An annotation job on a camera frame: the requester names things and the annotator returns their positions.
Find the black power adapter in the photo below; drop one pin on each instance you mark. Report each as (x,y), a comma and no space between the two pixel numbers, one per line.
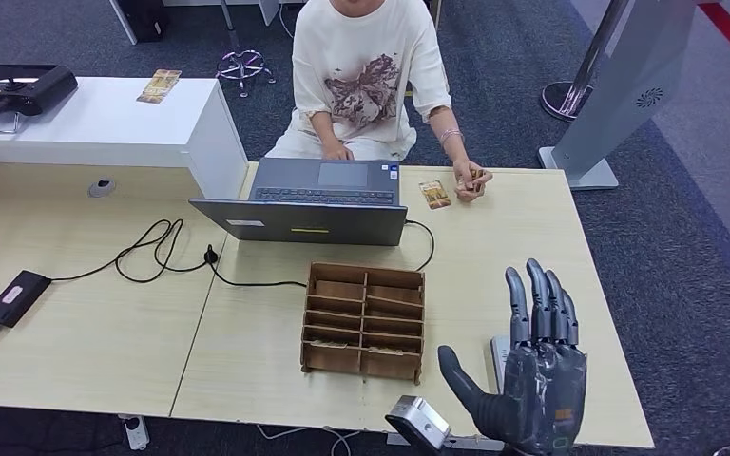
(15,299)

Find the person's ID card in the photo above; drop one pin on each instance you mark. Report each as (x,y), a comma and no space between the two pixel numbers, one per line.
(477,177)

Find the wooden card organizer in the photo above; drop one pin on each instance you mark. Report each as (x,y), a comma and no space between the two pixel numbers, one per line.
(365,327)

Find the white power strip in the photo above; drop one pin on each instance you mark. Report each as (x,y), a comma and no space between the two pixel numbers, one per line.
(135,433)

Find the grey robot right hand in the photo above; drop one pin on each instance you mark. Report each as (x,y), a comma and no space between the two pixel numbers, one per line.
(541,390)

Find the white counter cabinet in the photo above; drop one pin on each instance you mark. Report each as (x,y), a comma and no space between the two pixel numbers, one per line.
(119,126)

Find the chrome chair base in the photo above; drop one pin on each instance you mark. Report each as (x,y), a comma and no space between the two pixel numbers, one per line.
(243,66)

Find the person's left hand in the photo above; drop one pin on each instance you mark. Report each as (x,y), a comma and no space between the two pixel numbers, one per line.
(466,170)

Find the chrome stanchion post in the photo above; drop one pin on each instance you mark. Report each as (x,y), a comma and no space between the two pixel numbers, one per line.
(569,100)

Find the person's left forearm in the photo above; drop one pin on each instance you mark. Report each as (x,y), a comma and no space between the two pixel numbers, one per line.
(448,141)

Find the room key card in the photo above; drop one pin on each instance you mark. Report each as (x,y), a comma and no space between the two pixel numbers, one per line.
(385,350)

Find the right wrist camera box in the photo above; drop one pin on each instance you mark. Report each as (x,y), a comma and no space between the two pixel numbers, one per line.
(422,425)

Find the white desk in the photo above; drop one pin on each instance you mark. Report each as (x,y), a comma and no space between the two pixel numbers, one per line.
(268,9)

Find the person's right hand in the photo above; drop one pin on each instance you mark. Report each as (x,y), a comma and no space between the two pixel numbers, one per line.
(338,152)

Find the person's right forearm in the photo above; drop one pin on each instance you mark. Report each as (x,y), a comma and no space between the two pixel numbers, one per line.
(324,129)

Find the white grey card reader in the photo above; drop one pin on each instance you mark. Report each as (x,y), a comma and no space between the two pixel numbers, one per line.
(499,362)

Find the person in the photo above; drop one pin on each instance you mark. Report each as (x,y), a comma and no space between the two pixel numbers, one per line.
(365,56)

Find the patterned long brown card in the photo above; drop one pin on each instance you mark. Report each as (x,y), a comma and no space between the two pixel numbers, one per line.
(159,87)

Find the card in organizer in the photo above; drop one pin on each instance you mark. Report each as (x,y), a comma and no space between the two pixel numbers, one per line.
(327,343)

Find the grey laptop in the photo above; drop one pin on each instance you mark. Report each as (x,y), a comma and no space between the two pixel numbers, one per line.
(314,220)

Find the silver kiosk stand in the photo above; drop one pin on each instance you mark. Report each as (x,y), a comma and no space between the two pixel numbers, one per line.
(629,82)

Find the black desktop device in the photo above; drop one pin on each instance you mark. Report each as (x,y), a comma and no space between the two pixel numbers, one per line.
(31,85)

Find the black computer tower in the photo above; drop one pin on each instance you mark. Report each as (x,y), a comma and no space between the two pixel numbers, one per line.
(141,19)

